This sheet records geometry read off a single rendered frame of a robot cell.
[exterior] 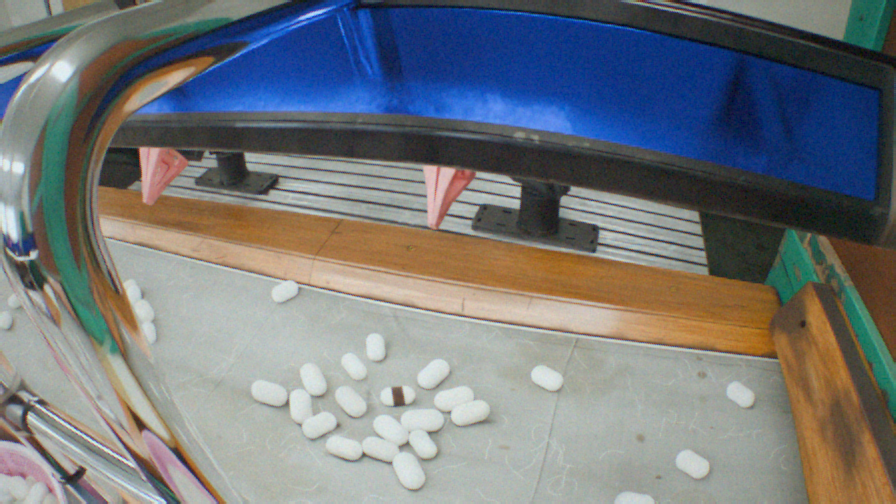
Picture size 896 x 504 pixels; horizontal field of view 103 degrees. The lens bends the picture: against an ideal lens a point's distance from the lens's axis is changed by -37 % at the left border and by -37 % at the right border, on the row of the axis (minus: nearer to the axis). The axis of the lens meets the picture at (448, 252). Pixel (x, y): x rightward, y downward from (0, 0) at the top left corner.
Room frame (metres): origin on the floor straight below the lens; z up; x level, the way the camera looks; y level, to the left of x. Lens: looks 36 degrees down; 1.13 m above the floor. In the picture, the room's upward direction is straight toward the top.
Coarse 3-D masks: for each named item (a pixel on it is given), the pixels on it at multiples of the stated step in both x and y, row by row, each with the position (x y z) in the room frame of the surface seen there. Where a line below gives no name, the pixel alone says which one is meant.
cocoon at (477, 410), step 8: (480, 400) 0.29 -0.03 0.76; (456, 408) 0.28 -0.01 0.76; (464, 408) 0.28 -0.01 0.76; (472, 408) 0.28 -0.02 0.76; (480, 408) 0.28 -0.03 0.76; (488, 408) 0.28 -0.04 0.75; (456, 416) 0.27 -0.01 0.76; (464, 416) 0.27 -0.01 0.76; (472, 416) 0.27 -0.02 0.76; (480, 416) 0.28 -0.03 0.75; (464, 424) 0.27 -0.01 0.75
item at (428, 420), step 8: (408, 416) 0.27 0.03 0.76; (416, 416) 0.27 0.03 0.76; (424, 416) 0.27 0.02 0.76; (432, 416) 0.27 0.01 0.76; (440, 416) 0.27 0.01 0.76; (408, 424) 0.26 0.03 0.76; (416, 424) 0.26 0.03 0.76; (424, 424) 0.26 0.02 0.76; (432, 424) 0.26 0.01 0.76; (440, 424) 0.27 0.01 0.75
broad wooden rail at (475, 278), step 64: (128, 192) 0.69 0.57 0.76; (192, 256) 0.52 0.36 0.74; (256, 256) 0.51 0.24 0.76; (320, 256) 0.49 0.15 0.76; (384, 256) 0.50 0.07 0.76; (448, 256) 0.50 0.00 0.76; (512, 256) 0.50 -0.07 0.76; (576, 256) 0.49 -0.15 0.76; (512, 320) 0.41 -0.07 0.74; (576, 320) 0.40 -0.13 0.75; (640, 320) 0.39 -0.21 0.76; (704, 320) 0.37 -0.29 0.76; (768, 320) 0.36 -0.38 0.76
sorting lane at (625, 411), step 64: (128, 256) 0.53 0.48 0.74; (192, 320) 0.40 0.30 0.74; (256, 320) 0.41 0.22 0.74; (320, 320) 0.41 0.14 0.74; (384, 320) 0.42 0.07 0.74; (448, 320) 0.42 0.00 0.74; (64, 384) 0.27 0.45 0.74; (192, 384) 0.30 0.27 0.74; (384, 384) 0.32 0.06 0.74; (448, 384) 0.33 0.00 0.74; (512, 384) 0.32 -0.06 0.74; (576, 384) 0.32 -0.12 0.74; (640, 384) 0.31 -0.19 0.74; (704, 384) 0.30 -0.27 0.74; (768, 384) 0.29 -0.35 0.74; (256, 448) 0.23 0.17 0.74; (320, 448) 0.24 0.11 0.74; (448, 448) 0.25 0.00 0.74; (512, 448) 0.25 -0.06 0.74; (576, 448) 0.24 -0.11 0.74; (640, 448) 0.23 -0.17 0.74; (704, 448) 0.22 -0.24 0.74; (768, 448) 0.21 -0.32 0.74
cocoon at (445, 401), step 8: (440, 392) 0.30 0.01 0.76; (448, 392) 0.30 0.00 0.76; (456, 392) 0.30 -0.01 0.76; (464, 392) 0.30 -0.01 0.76; (472, 392) 0.30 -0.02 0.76; (440, 400) 0.29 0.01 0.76; (448, 400) 0.29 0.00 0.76; (456, 400) 0.29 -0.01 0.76; (464, 400) 0.29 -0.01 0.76; (472, 400) 0.30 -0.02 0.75; (440, 408) 0.29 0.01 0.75; (448, 408) 0.29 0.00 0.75
